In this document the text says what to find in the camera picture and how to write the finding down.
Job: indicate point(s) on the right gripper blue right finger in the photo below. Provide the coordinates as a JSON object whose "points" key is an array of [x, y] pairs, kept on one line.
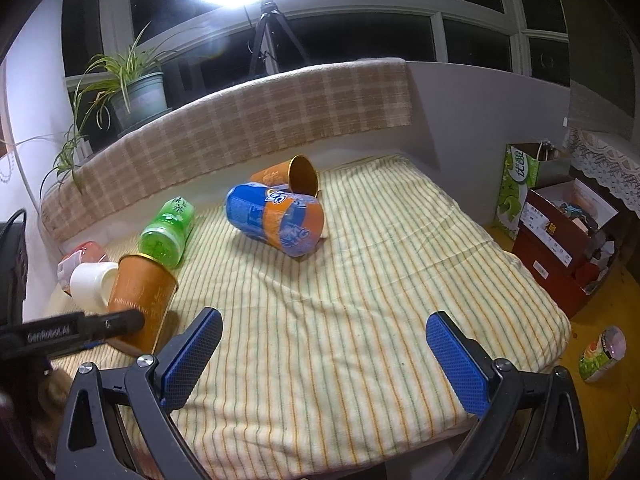
{"points": [[529, 425]]}

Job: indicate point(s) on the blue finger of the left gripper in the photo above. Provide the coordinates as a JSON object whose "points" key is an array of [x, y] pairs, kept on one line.
{"points": [[110, 325]]}

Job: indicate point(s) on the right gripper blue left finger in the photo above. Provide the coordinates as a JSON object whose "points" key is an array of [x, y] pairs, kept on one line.
{"points": [[93, 441]]}

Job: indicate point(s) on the orange paper cup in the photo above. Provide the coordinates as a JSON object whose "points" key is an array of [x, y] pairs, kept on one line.
{"points": [[144, 284], [296, 175]]}

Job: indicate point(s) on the white plastic cup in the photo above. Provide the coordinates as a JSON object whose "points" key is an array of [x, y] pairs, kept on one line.
{"points": [[91, 285]]}

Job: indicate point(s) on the orange labelled plastic cup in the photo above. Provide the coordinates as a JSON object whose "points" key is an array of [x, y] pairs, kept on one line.
{"points": [[88, 252]]}

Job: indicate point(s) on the green plastic cup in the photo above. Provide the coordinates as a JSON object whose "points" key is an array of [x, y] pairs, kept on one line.
{"points": [[164, 239]]}

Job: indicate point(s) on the gloved left hand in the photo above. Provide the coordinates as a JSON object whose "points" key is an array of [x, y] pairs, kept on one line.
{"points": [[33, 399]]}

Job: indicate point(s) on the small can on floor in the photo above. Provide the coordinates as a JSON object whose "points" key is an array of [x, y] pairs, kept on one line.
{"points": [[602, 354]]}

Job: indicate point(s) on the striped yellow table cloth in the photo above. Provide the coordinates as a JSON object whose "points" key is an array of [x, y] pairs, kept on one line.
{"points": [[323, 364]]}

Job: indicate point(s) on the red cardboard box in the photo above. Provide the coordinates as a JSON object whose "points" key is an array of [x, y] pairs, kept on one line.
{"points": [[565, 242]]}

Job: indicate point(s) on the potted spider plant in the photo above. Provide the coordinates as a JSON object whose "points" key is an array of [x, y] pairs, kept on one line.
{"points": [[43, 108]]}

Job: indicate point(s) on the green tissue box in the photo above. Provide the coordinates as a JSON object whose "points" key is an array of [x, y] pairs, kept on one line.
{"points": [[525, 166]]}

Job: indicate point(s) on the white lace cloth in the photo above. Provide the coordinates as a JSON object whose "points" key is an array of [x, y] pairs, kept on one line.
{"points": [[607, 158]]}

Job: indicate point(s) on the black tripod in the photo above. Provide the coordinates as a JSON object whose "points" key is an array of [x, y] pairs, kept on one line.
{"points": [[264, 46]]}

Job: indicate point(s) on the plaid beige sill cloth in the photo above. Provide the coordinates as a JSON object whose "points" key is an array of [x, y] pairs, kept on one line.
{"points": [[226, 128]]}

